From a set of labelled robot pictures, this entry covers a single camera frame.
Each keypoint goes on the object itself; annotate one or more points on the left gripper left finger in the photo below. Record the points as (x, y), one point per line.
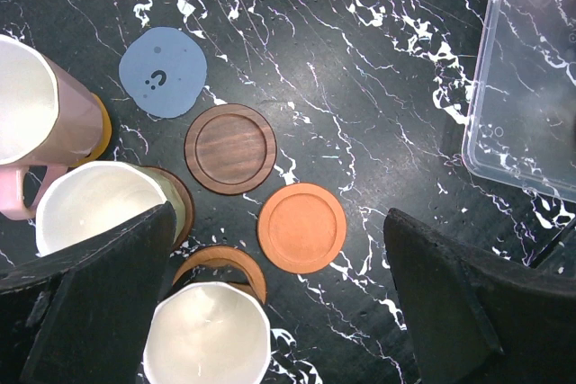
(82, 314)

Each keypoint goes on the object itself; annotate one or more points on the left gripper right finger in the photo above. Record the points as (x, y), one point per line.
(473, 317)

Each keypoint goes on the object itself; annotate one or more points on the pale green mug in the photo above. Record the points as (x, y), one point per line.
(96, 197)

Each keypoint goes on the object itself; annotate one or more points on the black and white mug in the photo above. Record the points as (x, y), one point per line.
(208, 332)

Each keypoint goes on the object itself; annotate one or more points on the dark wooden coaster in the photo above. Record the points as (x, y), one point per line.
(230, 149)
(188, 202)

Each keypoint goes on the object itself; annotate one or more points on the light wooden coaster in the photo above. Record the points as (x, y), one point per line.
(301, 228)
(220, 256)

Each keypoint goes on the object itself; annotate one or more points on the pink mug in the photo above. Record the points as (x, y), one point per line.
(49, 121)

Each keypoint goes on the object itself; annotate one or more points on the orange round paper coaster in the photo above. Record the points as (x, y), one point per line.
(106, 135)

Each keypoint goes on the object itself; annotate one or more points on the blue paper coaster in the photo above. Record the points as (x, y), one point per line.
(163, 71)

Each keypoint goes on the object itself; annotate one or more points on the clear plastic tray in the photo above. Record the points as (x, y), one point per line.
(521, 127)

